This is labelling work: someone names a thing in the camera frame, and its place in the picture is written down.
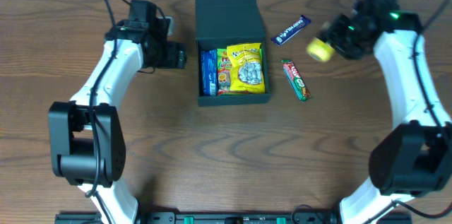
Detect black gift box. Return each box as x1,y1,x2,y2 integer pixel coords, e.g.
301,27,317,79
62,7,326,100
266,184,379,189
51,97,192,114
195,0,271,107

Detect red green KitKat bar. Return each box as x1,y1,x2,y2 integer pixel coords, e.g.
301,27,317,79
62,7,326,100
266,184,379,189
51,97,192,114
281,60,311,102

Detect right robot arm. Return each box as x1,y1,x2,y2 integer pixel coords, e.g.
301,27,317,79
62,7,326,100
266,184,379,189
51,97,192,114
307,0,451,223

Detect green Haribo gummy bag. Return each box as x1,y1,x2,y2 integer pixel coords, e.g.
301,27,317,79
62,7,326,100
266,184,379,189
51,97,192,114
216,49,265,95

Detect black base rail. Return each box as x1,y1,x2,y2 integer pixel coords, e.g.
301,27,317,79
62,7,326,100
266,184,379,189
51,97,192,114
54,211,413,224

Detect blue Oreo cookie pack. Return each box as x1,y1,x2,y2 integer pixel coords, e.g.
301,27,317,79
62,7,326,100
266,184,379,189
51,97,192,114
201,49,218,96

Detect yellow sunflower seed bag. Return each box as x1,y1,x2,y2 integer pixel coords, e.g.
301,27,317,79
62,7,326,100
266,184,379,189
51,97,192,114
227,43,266,94

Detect dark blue Dairy Milk bar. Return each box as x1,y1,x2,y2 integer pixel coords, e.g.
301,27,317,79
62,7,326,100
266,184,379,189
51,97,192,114
270,15,311,46

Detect yellow plastic candy canister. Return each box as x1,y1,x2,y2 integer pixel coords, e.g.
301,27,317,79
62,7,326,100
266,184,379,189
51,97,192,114
307,37,335,62

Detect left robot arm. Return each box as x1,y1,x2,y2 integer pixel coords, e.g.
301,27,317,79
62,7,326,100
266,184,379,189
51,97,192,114
48,0,186,223

